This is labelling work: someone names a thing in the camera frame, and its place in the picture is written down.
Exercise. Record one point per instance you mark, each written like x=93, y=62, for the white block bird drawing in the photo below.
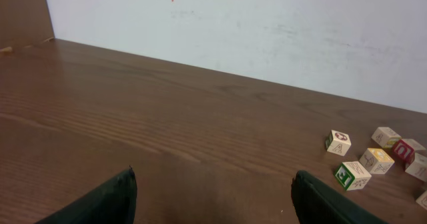
x=417, y=167

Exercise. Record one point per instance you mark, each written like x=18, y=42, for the white block red circle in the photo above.
x=337, y=143

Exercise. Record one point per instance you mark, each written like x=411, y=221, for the red block letter M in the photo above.
x=422, y=200

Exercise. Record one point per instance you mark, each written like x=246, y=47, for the tan block letter K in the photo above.
x=405, y=148

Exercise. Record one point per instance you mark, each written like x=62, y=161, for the white block letter W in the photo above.
x=352, y=175

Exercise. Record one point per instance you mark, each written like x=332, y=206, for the tan block top back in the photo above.
x=385, y=137

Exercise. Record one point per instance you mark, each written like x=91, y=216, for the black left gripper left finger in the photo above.
x=114, y=201

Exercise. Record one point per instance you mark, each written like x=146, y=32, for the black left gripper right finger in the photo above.
x=315, y=202

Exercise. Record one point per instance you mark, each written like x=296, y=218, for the yellow top wooden block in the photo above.
x=376, y=161

